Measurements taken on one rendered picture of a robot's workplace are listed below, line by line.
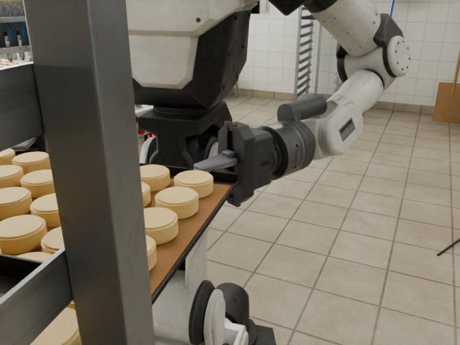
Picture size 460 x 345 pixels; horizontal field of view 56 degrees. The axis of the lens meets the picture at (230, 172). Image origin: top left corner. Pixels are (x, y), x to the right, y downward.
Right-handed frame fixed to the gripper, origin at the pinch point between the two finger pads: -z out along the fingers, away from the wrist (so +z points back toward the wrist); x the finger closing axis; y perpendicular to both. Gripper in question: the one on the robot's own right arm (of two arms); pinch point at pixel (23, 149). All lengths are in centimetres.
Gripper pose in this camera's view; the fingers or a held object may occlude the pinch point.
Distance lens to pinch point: 76.4
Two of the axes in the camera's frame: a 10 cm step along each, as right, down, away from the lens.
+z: -2.3, -3.7, 9.0
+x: 0.0, -9.3, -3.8
